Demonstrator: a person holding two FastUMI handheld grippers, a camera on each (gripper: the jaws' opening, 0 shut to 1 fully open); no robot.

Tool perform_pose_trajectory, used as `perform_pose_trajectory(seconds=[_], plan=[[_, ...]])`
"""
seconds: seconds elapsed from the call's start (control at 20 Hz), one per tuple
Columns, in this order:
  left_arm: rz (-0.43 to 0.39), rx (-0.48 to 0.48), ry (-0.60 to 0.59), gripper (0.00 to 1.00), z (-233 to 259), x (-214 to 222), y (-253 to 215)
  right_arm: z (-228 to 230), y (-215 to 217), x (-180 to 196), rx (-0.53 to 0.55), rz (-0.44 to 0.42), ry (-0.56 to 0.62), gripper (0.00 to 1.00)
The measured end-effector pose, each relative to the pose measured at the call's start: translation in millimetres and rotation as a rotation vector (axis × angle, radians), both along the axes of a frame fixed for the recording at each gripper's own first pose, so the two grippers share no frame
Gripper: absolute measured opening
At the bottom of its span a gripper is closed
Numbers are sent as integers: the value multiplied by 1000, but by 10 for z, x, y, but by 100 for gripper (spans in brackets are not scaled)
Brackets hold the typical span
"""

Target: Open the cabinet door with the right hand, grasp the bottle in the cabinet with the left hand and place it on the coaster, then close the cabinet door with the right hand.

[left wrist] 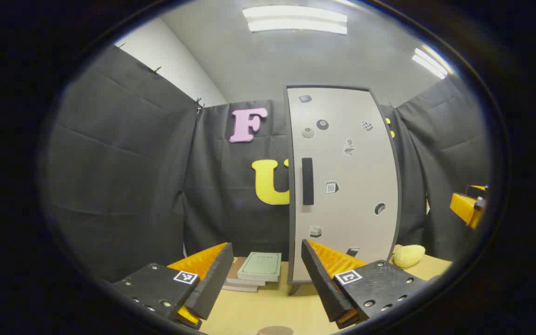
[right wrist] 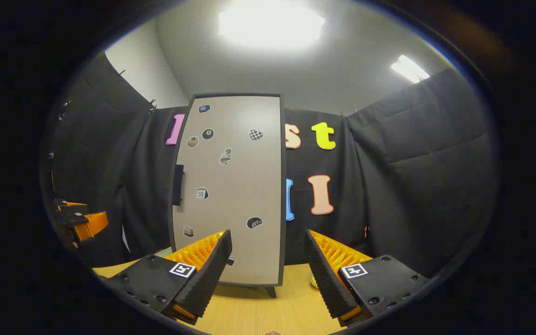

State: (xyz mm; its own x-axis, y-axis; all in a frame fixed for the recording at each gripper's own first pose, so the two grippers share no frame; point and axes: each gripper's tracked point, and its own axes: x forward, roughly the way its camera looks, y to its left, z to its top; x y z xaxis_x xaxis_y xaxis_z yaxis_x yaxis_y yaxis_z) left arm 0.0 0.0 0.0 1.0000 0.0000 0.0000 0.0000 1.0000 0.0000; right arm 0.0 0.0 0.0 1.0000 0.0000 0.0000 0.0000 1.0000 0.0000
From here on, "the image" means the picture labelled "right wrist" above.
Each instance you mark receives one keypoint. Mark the yellow bun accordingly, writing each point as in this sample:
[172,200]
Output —
[313,281]

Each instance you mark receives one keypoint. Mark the dark grey cabinet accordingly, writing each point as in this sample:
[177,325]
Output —
[271,292]

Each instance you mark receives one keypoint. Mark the black backdrop cloth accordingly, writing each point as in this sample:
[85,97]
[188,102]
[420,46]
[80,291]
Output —
[412,163]

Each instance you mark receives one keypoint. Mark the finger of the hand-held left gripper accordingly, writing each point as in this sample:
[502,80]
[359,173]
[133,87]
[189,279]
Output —
[70,205]
[89,224]

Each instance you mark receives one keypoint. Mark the large ceiling light panel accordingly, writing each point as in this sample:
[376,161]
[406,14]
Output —
[272,23]

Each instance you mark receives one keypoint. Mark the light grey cabinet door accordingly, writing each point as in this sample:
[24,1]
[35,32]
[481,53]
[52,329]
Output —
[240,186]

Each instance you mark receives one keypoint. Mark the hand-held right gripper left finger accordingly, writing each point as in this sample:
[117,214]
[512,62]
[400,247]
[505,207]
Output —
[210,274]

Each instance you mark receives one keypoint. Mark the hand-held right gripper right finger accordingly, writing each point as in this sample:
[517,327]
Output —
[326,279]

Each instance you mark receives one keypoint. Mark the small ceiling light panel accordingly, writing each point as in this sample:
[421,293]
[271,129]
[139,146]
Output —
[410,69]

